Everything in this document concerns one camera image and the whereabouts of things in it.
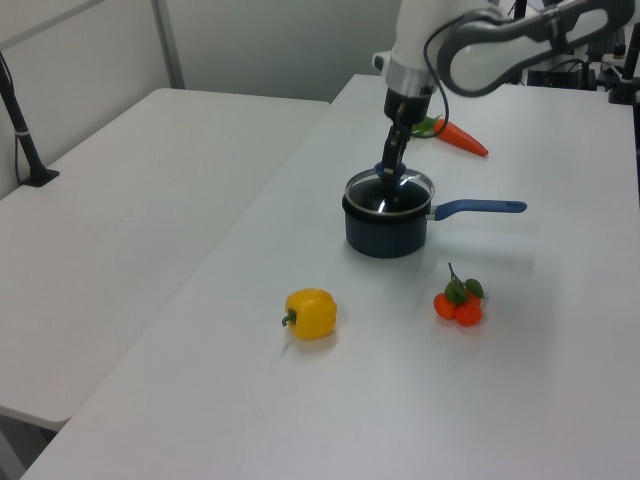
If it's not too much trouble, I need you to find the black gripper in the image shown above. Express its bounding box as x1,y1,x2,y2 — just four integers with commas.
381,88,432,201

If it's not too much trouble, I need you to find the glass lid with blue knob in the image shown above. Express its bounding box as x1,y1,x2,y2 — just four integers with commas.
344,159,435,217

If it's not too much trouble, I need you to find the orange toy carrot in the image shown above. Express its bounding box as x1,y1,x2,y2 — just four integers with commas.
410,114,490,158

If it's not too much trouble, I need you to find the dark blue saucepan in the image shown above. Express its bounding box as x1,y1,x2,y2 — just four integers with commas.
341,192,528,260

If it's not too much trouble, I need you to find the toy tangerine cluster with leaves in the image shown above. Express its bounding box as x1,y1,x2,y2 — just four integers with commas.
432,262,486,328

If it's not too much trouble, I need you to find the black electronics box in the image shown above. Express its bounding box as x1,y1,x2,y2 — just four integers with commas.
527,58,601,91

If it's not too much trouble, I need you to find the yellow toy bell pepper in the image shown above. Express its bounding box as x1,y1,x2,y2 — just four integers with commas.
280,287,339,342

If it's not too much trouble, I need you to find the black pole with clamp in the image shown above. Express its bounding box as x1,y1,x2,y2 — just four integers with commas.
607,27,640,105

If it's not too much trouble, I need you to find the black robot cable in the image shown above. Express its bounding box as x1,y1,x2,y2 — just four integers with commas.
423,9,481,137

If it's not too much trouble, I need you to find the grey partition frame post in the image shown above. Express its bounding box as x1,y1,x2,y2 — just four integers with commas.
151,0,187,91

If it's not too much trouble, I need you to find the black camera pole with base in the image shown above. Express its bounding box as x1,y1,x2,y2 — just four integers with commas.
0,49,61,188

